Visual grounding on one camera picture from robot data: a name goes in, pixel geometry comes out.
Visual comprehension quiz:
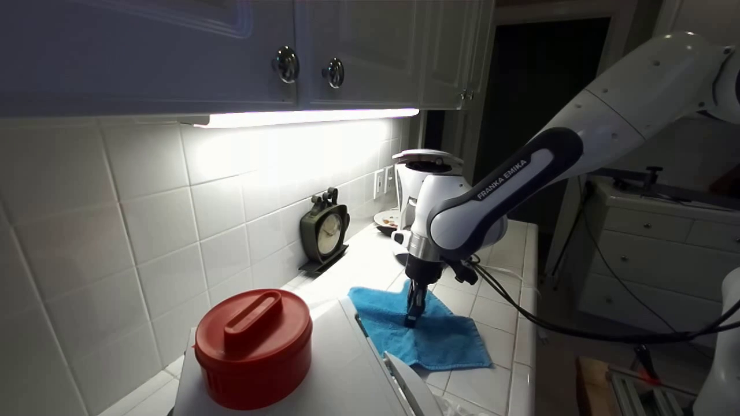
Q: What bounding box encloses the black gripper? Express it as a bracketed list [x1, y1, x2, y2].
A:
[405, 256, 441, 327]

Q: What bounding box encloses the blue terry towel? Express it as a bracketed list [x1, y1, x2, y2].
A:
[350, 286, 493, 373]

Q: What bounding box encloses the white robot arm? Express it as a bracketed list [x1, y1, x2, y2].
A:
[405, 29, 740, 325]

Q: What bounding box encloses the small brown bowl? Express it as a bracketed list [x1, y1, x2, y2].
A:
[372, 208, 400, 235]

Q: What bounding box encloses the dark green desk clock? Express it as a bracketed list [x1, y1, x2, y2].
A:
[299, 188, 350, 277]

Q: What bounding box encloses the white coffee maker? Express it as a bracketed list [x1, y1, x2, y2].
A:
[394, 147, 470, 229]

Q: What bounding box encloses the white appliance with red lid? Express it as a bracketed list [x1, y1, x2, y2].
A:
[171, 299, 444, 416]

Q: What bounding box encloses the red round lid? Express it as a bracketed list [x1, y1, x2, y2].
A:
[194, 288, 312, 412]

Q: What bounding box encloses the right cabinet knob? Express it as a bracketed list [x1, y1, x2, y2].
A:
[321, 58, 345, 91]

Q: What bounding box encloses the cabinet knob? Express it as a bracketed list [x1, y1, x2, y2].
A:
[272, 47, 301, 85]
[321, 58, 345, 91]

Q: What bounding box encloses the white drawer cabinet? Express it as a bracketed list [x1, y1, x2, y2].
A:
[568, 183, 740, 332]

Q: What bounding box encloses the left cabinet knob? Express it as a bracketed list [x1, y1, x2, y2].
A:
[272, 47, 301, 85]

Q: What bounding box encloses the under-cabinet light strip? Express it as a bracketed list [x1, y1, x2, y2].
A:
[180, 109, 420, 130]

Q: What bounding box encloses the white upper cabinet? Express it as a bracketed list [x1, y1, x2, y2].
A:
[0, 0, 496, 118]

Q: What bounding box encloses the wall power outlet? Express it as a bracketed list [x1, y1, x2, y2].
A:
[372, 169, 387, 201]

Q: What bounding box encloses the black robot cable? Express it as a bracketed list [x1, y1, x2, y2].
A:
[460, 256, 740, 347]

